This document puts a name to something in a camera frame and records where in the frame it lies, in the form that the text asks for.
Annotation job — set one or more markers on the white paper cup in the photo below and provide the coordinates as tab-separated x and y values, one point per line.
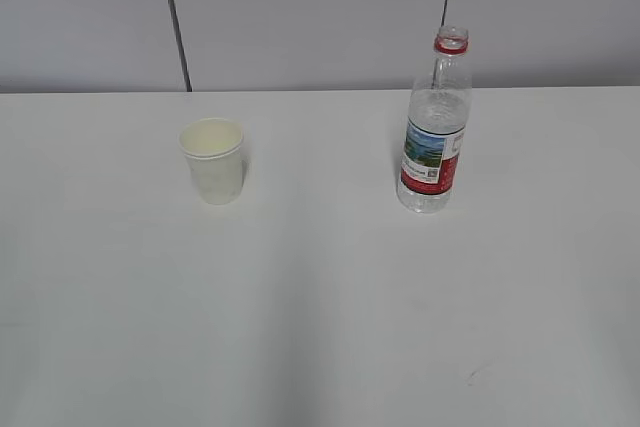
212	148

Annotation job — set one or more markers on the clear plastic water bottle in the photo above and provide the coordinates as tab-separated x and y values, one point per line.
439	109

